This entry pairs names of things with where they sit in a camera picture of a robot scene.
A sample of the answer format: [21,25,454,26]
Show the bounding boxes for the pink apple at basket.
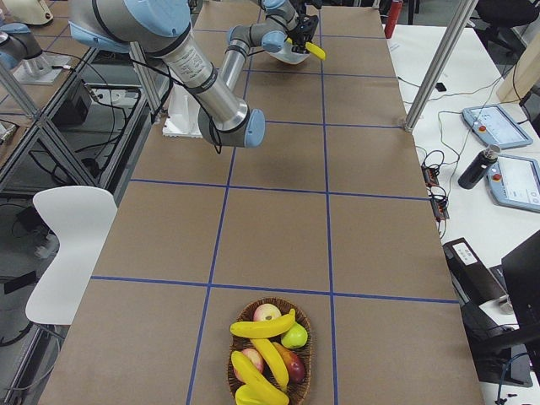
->
[241,348,265,373]
[252,303,282,321]

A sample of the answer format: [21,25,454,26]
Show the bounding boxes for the grey square plate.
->
[267,42,310,65]

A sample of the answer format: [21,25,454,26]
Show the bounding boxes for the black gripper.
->
[292,27,310,53]

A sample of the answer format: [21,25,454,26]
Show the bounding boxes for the black water bottle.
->
[457,144,501,190]

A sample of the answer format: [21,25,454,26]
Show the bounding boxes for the red fire extinguisher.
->
[384,0,403,39]

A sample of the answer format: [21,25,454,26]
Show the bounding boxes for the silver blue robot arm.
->
[69,1,319,149]

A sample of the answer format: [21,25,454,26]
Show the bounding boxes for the black printer box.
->
[443,238,518,340]

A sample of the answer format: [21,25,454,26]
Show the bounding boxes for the black camera cable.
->
[248,0,309,56]

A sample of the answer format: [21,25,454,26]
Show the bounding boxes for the green pear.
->
[281,322,309,349]

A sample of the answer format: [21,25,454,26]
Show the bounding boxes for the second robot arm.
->
[1,23,72,85]

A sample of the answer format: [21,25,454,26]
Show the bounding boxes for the brown wicker basket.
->
[227,297,313,405]

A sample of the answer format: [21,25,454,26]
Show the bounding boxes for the red apple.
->
[273,342,306,384]

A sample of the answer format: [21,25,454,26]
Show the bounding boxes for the pink apple at basket left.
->
[241,348,265,373]

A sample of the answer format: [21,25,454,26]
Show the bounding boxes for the black monitor stand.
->
[471,233,539,387]

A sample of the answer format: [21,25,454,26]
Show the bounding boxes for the blue teach pendant far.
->
[462,105,532,149]

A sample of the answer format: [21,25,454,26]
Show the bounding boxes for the yellow plastic banana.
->
[286,38,327,61]

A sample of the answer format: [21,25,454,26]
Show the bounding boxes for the aluminium frame post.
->
[403,0,478,132]

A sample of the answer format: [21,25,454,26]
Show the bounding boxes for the pink apple at basket back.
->
[252,303,282,321]

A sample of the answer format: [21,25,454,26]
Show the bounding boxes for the white chair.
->
[25,186,117,326]

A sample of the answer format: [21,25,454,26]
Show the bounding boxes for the blue teach pendant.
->
[487,154,539,213]
[462,105,532,149]

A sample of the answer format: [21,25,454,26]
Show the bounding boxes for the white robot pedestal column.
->
[163,84,202,138]

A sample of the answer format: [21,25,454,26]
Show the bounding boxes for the blue teach pendant near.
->
[487,154,539,213]

